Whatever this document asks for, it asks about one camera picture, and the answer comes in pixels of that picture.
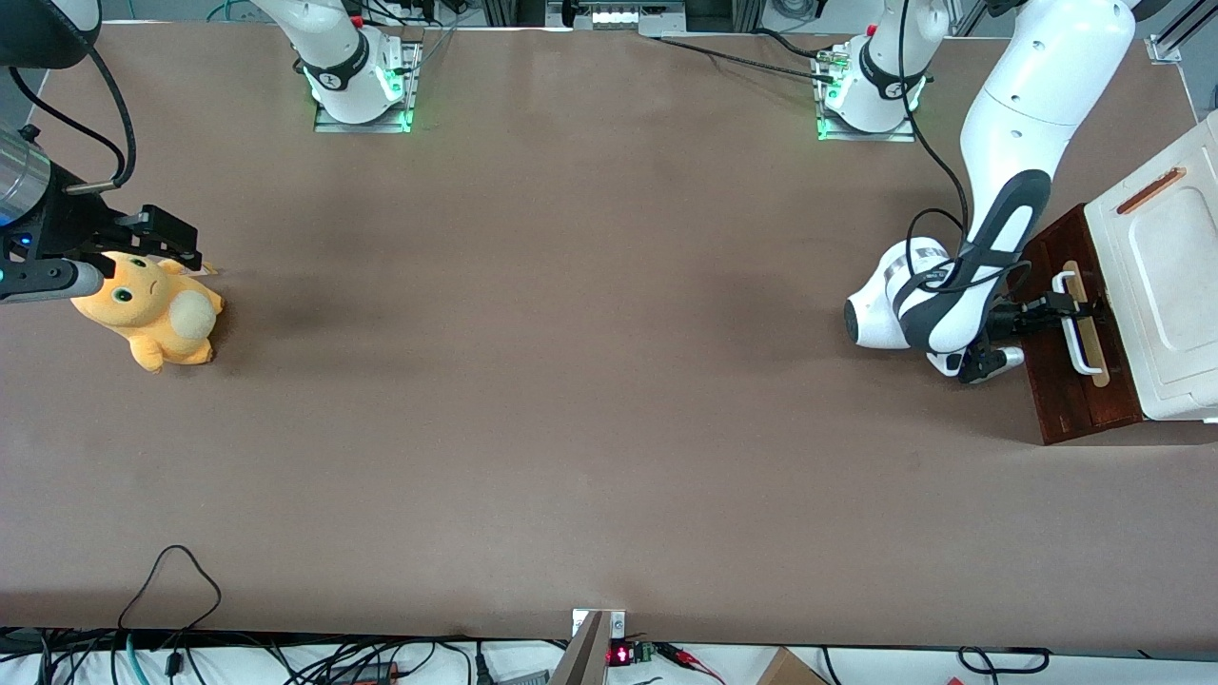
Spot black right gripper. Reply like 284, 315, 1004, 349
19, 166, 204, 273

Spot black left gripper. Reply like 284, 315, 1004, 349
988, 293, 1105, 339

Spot brown drawer with white handle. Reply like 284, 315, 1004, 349
1020, 214, 1112, 446

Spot orange plush toy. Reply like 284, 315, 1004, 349
69, 250, 226, 374

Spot white cabinet with brown front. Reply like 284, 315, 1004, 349
1047, 112, 1218, 443

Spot thin copper bar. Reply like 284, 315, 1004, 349
1116, 167, 1188, 215

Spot brown cardboard piece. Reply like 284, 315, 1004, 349
756, 647, 831, 685

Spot black power adapter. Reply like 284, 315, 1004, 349
328, 661, 401, 684

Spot grey metal bar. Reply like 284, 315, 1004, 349
549, 611, 610, 685

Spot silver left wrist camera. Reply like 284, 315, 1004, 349
956, 345, 1027, 384

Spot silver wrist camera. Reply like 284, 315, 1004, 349
956, 345, 1027, 384
0, 259, 104, 305

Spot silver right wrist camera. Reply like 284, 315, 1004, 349
0, 259, 104, 305

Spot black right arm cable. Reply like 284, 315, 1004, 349
8, 43, 139, 191

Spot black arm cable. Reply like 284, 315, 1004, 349
8, 43, 139, 191
894, 0, 1036, 298

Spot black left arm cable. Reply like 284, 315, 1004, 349
894, 0, 1036, 298

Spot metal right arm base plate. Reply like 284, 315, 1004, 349
314, 40, 422, 134

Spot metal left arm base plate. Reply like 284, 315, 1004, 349
816, 48, 917, 144

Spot black flat looped cable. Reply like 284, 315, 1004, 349
956, 647, 1052, 676

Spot short black table cable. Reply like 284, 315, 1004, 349
750, 29, 834, 63

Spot long black table cable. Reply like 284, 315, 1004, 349
655, 36, 843, 85

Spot aluminium frame with light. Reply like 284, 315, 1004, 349
547, 0, 686, 34

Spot red clip wires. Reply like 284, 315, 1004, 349
657, 644, 726, 684

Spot silver metal bracket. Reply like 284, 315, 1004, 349
571, 609, 627, 640

